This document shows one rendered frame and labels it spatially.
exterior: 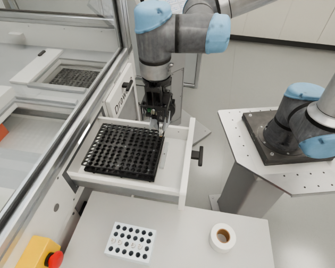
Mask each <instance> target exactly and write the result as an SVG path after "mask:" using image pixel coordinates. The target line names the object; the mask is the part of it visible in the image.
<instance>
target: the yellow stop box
mask: <svg viewBox="0 0 335 268"><path fill-rule="evenodd" d="M60 249H61V246H60V245H58V244H57V243H56V242H54V241H53V240H52V239H50V238H46V237H41V236H32V238H31V240H30V241H29V243H28V245H27V247H26V248H25V250H24V252H23V254H22V256H21V257H20V259H19V261H18V263H17V265H16V266H15V268H48V266H49V265H48V260H49V258H50V257H51V256H52V255H53V254H54V253H55V252H56V251H58V250H59V251H60Z"/></svg>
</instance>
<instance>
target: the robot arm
mask: <svg viewBox="0 0 335 268"><path fill-rule="evenodd" d="M275 1H278V0H186V2H185V4H184V7H183V10H182V14H172V11H171V5H170V4H169V3H168V2H166V1H159V0H148V1H143V2H141V3H139V4H137V5H136V7H135V8H134V17H135V33H136V39H137V47H138V55H139V67H140V74H141V76H142V80H143V83H144V84H145V86H144V89H145V94H144V97H143V99H142V102H141V104H140V110H141V117H142V120H144V117H145V111H146V117H148V118H149V119H150V123H149V130H151V129H152V127H153V126H154V128H155V129H156V130H159V124H160V123H159V122H163V126H162V129H163V131H164V132H166V129H167V127H168V126H169V124H170V122H171V119H172V117H173V115H174V113H175V109H176V105H175V99H172V96H173V94H172V93H171V92H170V90H167V89H166V87H168V86H170V85H171V82H172V77H171V67H173V66H174V64H173V63H171V53H204V54H210V53H223V52H224V51H225V50H226V48H227V46H228V43H229V39H230V31H231V21H230V19H232V18H235V17H237V16H240V15H242V14H245V13H247V12H250V11H252V10H255V9H257V8H260V7H262V6H265V5H268V4H270V3H273V2H275ZM142 109H143V111H142ZM143 112H144V113H143ZM263 136H264V138H265V140H266V141H267V142H268V143H269V144H270V145H272V146H273V147H275V148H277V149H280V150H285V151H296V150H299V149H301V150H302V151H303V153H304V154H305V155H306V156H308V157H311V158H329V157H333V156H335V73H334V75H333V77H332V78H331V80H330V82H329V83H328V85H327V87H326V88H325V89H324V88H323V87H321V86H318V85H315V84H312V83H306V82H297V83H293V84H291V85H290V86H288V88H287V90H286V92H285V93H284V96H283V98H282V101H281V103H280V105H279V107H278V110H277V112H276V114H275V116H274V118H273V119H272V120H271V121H270V122H269V123H268V124H267V125H266V126H265V128H264V130H263Z"/></svg>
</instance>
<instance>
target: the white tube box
mask: <svg viewBox="0 0 335 268"><path fill-rule="evenodd" d="M156 236H157V232H156V230H153V229H148V228H143V227H138V226H135V225H130V224H125V223H120V222H115V224H114V226H113V229H112V232H111V235H110V237H109V240H108V243H107V245H106V248H105V251H104V254H105V255H106V256H108V257H112V258H117V259H121V260H124V261H128V262H133V263H137V264H142V265H146V266H150V263H151V259H152V254H153V250H154V245H155V240H156ZM111 238H115V240H116V242H115V243H114V244H113V243H111ZM119 239H121V240H122V244H121V245H118V243H117V241H118V240H119ZM132 242H134V243H135V245H136V246H135V248H132V247H131V246H130V245H131V243H132ZM138 244H142V249H141V250H139V249H138V247H137V246H138Z"/></svg>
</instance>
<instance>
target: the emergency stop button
mask: <svg viewBox="0 0 335 268"><path fill-rule="evenodd" d="M63 257H64V255H63V252H62V251H59V250H58V251H56V252H55V253H54V254H53V255H52V256H51V257H50V258H49V260H48V265H49V266H48V268H59V267H60V266H61V264H62V262H63Z"/></svg>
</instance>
